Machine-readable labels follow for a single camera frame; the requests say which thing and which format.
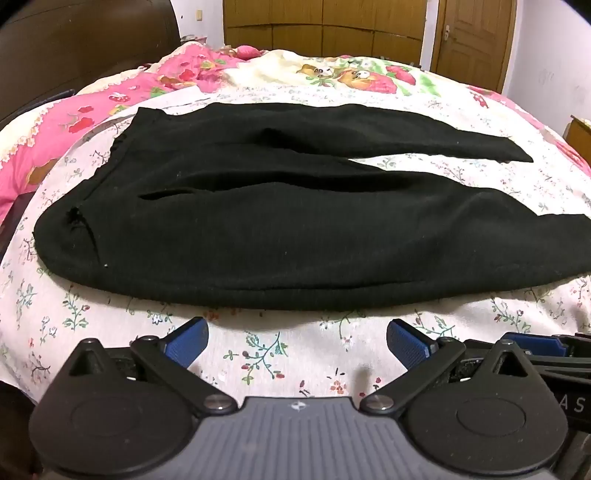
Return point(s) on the wooden wardrobe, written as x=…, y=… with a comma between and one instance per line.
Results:
x=323, y=23

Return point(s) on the black pants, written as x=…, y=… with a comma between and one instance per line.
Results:
x=258, y=207

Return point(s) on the dark wooden headboard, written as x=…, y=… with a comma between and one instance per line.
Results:
x=69, y=46

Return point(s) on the pink strawberry print quilt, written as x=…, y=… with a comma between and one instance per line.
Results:
x=69, y=120

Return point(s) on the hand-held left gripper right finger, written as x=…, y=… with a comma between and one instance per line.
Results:
x=406, y=342

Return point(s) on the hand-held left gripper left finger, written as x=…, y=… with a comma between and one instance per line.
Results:
x=190, y=340

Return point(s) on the white wall switch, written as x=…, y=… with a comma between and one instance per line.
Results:
x=198, y=14

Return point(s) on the wooden nightstand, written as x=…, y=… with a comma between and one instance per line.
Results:
x=579, y=136

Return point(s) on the wooden door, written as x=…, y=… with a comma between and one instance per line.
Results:
x=475, y=41

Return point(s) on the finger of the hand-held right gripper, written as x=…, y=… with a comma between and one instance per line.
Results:
x=531, y=344

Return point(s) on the white floral bed sheet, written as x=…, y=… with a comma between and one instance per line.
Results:
x=286, y=350

